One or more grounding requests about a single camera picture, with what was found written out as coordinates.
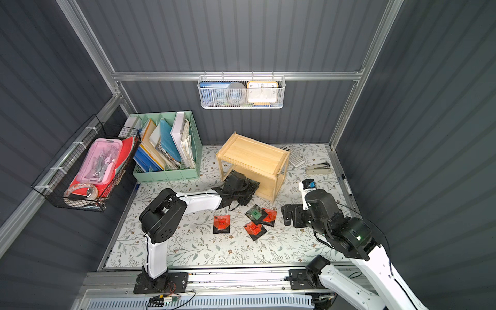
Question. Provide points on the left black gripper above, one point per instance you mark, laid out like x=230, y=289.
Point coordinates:
x=243, y=190

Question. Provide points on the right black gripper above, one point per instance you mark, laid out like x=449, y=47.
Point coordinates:
x=294, y=214

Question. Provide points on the green tea bag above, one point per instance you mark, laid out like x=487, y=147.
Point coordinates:
x=256, y=214

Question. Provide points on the red tea bag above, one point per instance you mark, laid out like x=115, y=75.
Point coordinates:
x=255, y=231
x=270, y=218
x=222, y=224

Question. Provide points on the red tea bag bottom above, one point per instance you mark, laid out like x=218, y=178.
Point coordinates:
x=255, y=231

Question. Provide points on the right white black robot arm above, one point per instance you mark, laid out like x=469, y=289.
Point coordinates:
x=353, y=238

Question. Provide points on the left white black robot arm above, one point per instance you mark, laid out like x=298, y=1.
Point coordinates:
x=161, y=218

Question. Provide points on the wooden two-tier shelf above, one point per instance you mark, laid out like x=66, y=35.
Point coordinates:
x=263, y=163

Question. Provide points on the black marker pen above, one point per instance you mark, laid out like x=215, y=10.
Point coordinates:
x=346, y=185

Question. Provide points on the grey stapler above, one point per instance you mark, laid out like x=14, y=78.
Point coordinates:
x=317, y=169

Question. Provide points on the white calculator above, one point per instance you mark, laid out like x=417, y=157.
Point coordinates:
x=296, y=160

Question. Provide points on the green file organizer box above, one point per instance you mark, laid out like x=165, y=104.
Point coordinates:
x=153, y=164

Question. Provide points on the teal folder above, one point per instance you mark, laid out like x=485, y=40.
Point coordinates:
x=166, y=141

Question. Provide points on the white binder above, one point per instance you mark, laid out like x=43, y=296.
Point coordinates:
x=177, y=133

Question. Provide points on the grey tape roll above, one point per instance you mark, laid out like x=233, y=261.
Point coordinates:
x=236, y=94

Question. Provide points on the blue box in basket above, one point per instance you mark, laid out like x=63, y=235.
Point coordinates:
x=213, y=93

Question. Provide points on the yellow white clock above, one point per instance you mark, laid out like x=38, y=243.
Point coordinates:
x=262, y=92

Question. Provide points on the pink plastic tool case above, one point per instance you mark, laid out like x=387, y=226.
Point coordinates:
x=100, y=162

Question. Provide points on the clear tape roll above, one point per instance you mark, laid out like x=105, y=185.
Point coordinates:
x=81, y=191

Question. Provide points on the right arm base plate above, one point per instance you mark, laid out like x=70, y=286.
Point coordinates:
x=301, y=279

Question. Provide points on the white mesh wall basket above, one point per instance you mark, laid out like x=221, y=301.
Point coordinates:
x=244, y=80

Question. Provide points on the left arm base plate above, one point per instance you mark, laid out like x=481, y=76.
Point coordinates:
x=167, y=283

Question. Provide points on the black wire basket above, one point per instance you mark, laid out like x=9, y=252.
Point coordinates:
x=57, y=177

